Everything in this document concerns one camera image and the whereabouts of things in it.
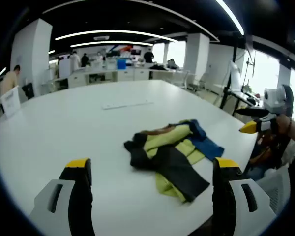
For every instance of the white storage bin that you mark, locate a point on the white storage bin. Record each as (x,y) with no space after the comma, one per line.
(11,102)

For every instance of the person's right hand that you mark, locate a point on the person's right hand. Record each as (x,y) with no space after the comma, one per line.
(282,125)

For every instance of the red blue wall display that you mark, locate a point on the red blue wall display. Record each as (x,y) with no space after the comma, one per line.
(120,50)

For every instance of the dark clothes pile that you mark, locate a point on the dark clothes pile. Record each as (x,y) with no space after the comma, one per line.
(158,66)

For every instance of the yellow blue black garment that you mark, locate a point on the yellow blue black garment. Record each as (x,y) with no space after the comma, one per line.
(169,159)

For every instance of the white stand-mounted device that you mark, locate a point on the white stand-mounted device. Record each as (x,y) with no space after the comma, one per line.
(235,73)

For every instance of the long white counter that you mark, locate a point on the long white counter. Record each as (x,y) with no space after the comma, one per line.
(137,73)

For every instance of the black tripod stand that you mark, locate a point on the black tripod stand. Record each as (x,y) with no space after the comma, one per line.
(227,98)

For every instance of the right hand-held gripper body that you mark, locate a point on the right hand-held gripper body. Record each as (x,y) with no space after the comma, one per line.
(275,98)

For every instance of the white storage crate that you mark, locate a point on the white storage crate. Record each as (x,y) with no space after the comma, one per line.
(110,65)

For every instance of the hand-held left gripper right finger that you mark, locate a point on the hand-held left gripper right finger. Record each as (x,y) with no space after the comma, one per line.
(236,199)

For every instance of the ceiling air vent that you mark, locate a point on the ceiling air vent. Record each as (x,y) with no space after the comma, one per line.
(101,38)

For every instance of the blue box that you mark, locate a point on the blue box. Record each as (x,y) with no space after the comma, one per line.
(121,64)

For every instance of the white box appliance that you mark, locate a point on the white box appliance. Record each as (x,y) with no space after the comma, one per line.
(64,67)

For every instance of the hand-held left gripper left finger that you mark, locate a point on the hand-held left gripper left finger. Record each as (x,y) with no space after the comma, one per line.
(64,199)

